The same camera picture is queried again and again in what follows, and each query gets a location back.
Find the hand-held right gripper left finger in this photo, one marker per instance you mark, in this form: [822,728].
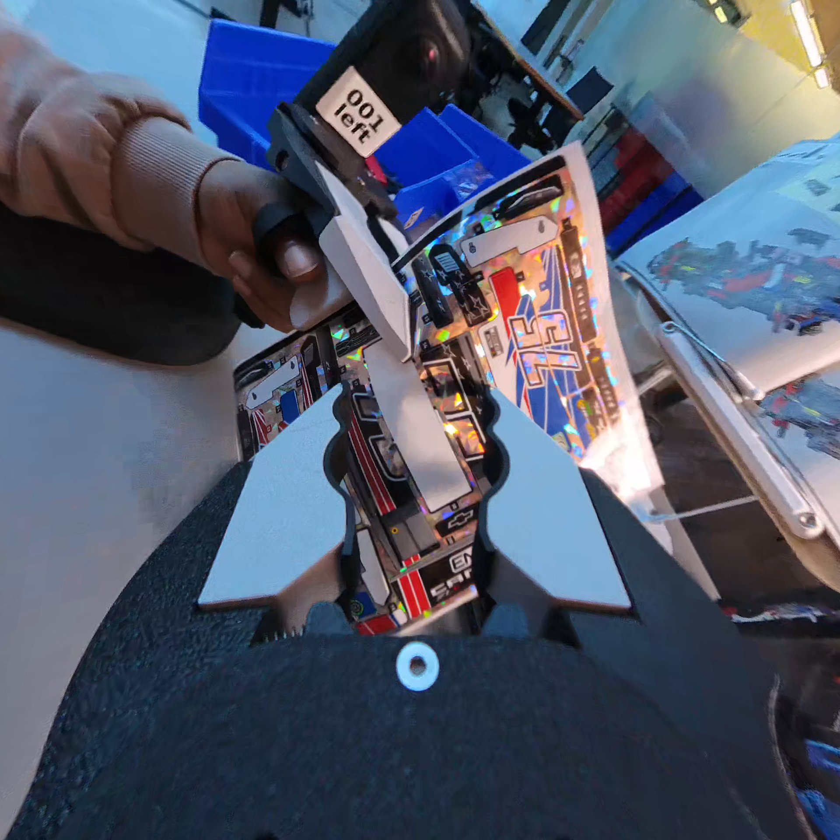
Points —
[269,525]

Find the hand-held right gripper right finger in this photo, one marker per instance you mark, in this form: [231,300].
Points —
[558,525]

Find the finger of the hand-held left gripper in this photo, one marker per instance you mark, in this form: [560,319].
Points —
[367,275]

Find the person's left forearm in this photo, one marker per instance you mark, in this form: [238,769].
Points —
[79,144]

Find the lego instruction booklet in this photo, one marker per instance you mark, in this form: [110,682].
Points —
[754,275]

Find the person's left hand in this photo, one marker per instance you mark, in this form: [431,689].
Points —
[229,216]

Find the white metal book stand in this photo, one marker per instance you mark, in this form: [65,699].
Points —
[745,439]

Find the black wrist rest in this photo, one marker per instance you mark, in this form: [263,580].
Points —
[131,308]

